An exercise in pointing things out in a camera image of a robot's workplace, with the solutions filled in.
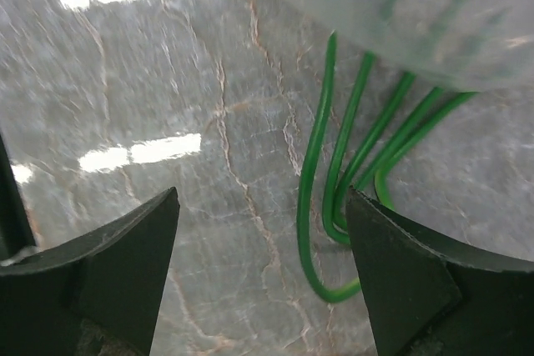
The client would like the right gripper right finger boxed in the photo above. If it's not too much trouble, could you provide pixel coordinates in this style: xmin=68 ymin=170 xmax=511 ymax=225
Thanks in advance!
xmin=345 ymin=190 xmax=533 ymax=355

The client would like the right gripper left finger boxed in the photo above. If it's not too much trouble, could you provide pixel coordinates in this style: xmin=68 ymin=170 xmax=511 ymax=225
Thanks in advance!
xmin=1 ymin=188 xmax=179 ymax=355

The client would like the green onion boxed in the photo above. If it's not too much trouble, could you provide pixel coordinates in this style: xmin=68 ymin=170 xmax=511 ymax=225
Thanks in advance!
xmin=295 ymin=32 xmax=475 ymax=303

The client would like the clear zip top bag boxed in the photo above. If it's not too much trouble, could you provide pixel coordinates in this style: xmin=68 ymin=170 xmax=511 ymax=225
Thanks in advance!
xmin=285 ymin=0 xmax=533 ymax=91

